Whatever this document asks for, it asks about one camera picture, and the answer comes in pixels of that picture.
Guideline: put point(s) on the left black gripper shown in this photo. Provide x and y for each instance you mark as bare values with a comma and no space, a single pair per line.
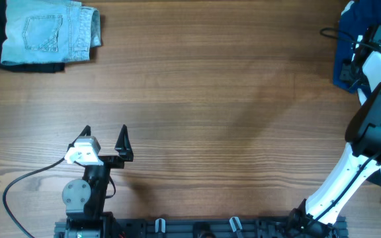
122,146

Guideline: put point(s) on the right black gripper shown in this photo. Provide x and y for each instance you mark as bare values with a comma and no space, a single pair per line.
344,76

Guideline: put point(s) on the dark blue polo shirt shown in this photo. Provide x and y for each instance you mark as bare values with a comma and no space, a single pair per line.
355,19

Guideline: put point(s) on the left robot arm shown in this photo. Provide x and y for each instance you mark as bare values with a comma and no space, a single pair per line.
84,198

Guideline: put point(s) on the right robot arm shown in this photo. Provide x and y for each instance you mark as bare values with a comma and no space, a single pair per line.
362,155

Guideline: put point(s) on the light blue denim shorts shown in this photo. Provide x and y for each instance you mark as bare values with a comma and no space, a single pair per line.
49,31

